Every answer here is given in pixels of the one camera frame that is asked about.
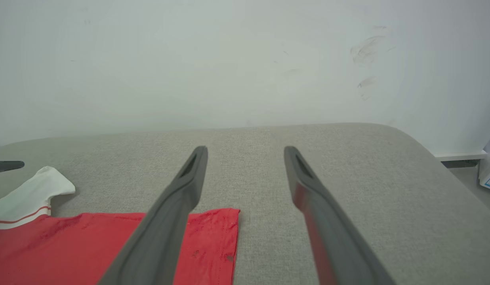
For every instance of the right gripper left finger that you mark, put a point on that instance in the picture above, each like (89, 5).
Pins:
(165, 229)

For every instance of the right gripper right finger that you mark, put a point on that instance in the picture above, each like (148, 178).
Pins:
(332, 237)

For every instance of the red Bulls basketball jersey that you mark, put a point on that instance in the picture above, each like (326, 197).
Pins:
(70, 245)

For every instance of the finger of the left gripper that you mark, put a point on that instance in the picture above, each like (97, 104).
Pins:
(7, 166)

